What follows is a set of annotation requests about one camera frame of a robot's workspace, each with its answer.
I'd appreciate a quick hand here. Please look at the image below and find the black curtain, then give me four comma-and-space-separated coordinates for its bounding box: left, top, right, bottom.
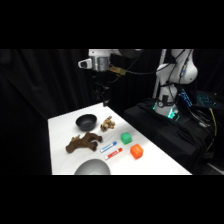
0, 49, 224, 176

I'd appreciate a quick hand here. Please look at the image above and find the black robot stand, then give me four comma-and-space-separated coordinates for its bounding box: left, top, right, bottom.
123, 101, 215, 175

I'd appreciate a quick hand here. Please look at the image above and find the blue backlit keyboard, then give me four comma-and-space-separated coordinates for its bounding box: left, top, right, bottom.
195, 91, 220, 108

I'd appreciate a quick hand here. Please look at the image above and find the black bowl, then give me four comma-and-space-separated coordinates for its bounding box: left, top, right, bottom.
75, 113, 98, 132

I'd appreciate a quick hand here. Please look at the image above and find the yellow cable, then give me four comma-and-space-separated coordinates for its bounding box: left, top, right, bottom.
209, 107, 218, 138

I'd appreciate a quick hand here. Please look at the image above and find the small tan plush toy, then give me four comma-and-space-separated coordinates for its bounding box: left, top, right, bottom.
100, 115, 117, 133

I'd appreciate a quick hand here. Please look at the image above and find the grey bowl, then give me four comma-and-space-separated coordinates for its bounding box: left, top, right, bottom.
73, 158, 112, 176

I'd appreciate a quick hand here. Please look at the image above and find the blue lit device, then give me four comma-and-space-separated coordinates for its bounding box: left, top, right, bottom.
177, 88, 194, 108

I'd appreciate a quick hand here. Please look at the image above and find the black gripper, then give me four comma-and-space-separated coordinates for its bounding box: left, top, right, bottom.
93, 70, 112, 108

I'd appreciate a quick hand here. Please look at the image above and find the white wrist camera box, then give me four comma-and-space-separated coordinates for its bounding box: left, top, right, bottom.
77, 58, 93, 70

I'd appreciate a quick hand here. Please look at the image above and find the red and white marker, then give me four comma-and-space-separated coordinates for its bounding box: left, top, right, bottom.
104, 147, 124, 161

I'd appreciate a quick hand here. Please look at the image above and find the small green light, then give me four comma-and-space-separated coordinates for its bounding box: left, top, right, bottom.
166, 108, 181, 122

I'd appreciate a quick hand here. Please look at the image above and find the green block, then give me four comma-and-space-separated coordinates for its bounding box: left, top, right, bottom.
120, 132, 133, 145

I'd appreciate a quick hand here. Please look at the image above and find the blue and white marker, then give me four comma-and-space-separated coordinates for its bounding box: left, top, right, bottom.
100, 140, 118, 154

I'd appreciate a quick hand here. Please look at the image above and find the brown plush dog toy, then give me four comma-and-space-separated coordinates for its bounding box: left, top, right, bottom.
65, 131, 104, 154

